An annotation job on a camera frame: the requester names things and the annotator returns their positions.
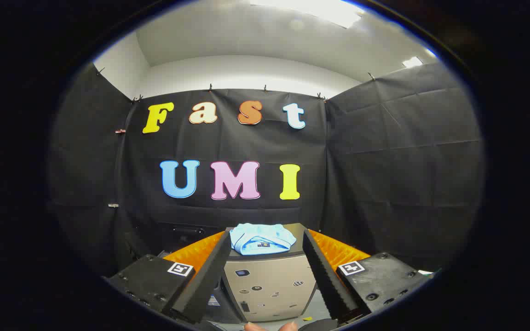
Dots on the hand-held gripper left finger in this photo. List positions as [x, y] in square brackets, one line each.
[210, 271]

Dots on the light blue shirt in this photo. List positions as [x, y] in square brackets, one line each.
[260, 239]

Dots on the ceiling light panel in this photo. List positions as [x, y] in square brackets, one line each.
[320, 10]
[412, 61]

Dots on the beige cabinet with black top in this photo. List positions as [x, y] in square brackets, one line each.
[269, 285]

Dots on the dark glass washing machine lid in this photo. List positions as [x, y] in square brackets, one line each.
[187, 238]

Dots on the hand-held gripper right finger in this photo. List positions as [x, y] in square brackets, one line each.
[322, 271]

